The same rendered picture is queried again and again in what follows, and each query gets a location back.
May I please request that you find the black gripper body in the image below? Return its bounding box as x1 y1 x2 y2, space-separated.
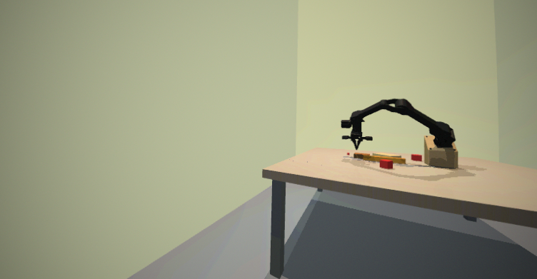
342 128 373 141

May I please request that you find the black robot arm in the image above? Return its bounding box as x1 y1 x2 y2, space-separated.
341 98 456 148

